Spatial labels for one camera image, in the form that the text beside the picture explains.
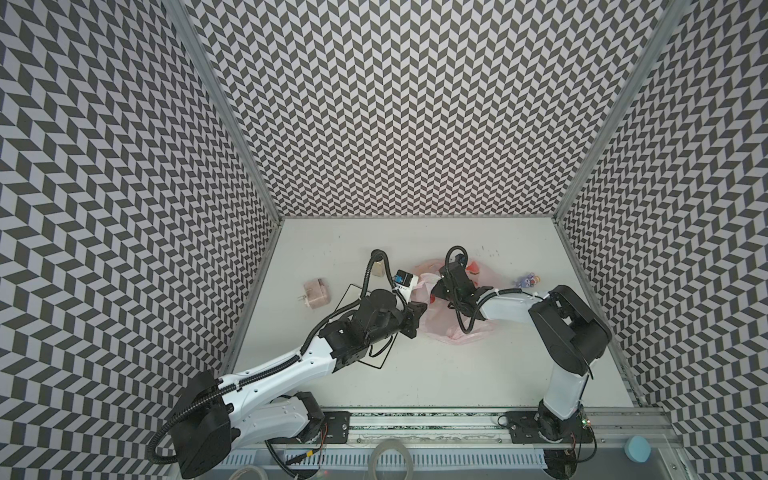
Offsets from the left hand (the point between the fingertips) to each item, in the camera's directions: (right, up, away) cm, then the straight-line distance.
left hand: (426, 309), depth 74 cm
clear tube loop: (-9, -32, -3) cm, 33 cm away
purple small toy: (+35, +4, +22) cm, 42 cm away
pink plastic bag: (+5, -7, +17) cm, 19 cm away
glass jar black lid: (-14, +8, +24) cm, 29 cm away
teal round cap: (+50, -33, -4) cm, 60 cm away
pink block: (-33, +1, +18) cm, 37 cm away
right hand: (+6, +1, +23) cm, 24 cm away
